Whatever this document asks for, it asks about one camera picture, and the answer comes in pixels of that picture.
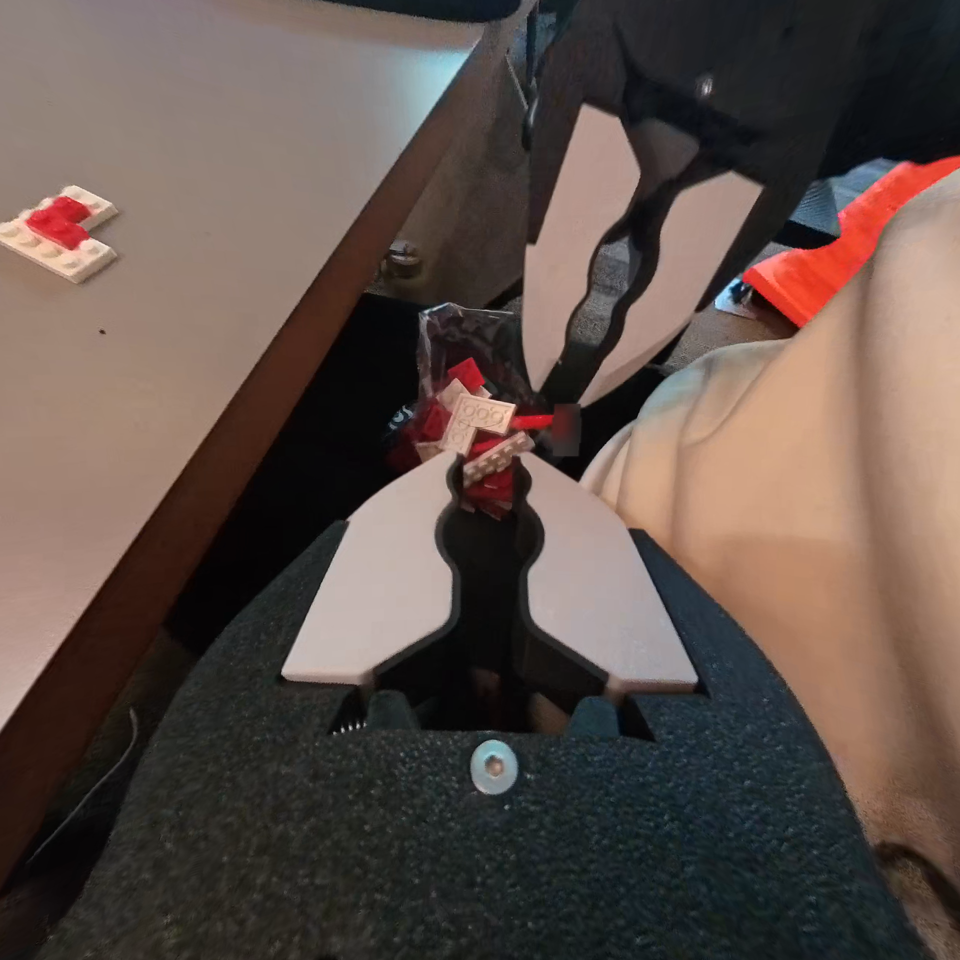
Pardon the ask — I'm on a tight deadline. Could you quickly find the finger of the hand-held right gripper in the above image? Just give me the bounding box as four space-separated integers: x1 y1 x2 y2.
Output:
522 102 644 393
576 170 766 408

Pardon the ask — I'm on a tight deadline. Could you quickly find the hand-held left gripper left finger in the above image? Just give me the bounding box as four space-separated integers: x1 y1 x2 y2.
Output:
281 452 461 687

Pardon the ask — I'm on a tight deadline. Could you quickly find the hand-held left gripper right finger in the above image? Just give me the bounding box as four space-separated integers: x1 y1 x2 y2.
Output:
513 450 701 695

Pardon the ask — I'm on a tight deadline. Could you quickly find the clear bag of bricks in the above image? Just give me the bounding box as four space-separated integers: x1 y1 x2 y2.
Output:
384 302 558 520

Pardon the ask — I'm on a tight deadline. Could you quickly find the white and red brick assembly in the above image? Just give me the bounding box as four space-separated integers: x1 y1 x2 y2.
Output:
0 184 120 285

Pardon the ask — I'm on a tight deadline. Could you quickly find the white desk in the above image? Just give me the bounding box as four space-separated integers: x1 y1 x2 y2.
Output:
0 0 538 891

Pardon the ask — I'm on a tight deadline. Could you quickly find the orange plastic part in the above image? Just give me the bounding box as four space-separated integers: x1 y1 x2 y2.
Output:
741 156 960 330

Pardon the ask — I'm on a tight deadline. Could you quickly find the person's beige trouser leg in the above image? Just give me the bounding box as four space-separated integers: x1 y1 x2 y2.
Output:
580 171 960 960

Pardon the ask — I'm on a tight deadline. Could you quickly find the thin grey cable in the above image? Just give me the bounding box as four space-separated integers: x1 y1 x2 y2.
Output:
26 705 144 867

